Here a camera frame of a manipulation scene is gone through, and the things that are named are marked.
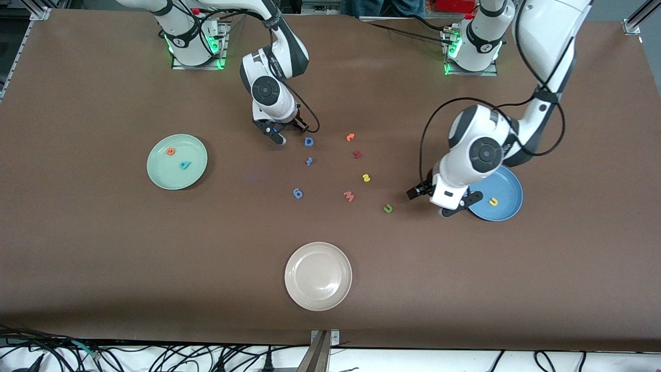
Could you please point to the aluminium profile post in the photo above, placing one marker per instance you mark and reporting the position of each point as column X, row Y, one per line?
column 316, row 359

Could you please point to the pink foam letter w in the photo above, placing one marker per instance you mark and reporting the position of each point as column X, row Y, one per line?
column 349, row 197

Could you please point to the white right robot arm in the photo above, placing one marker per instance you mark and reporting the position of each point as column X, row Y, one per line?
column 279, row 51

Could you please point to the person in blue jeans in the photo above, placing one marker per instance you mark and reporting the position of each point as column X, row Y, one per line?
column 382, row 8

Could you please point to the beige plate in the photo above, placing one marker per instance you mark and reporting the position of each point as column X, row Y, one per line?
column 318, row 276

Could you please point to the teal foam letter p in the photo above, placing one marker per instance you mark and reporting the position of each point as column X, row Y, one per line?
column 181, row 167

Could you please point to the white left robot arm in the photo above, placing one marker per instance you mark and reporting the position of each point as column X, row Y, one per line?
column 547, row 31

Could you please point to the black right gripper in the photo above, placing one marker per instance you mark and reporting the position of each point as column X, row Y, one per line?
column 298, row 123

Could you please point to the small metal bracket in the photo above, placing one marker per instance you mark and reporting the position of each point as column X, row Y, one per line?
column 335, row 338

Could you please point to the pale green plate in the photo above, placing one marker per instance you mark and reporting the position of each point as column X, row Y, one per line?
column 165, row 173

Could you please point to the red box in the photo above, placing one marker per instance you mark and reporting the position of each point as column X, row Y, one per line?
column 454, row 5

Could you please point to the blue foam digit 6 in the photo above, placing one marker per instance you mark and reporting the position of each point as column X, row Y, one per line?
column 295, row 193

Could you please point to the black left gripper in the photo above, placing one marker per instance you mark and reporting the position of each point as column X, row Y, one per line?
column 419, row 190

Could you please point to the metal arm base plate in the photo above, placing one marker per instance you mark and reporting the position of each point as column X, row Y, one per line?
column 224, row 39
column 490, row 73

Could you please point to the blue plate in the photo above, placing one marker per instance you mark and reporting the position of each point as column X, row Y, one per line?
column 508, row 196

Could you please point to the black power plug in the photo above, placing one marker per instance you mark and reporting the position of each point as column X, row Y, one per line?
column 36, row 364
column 268, row 364

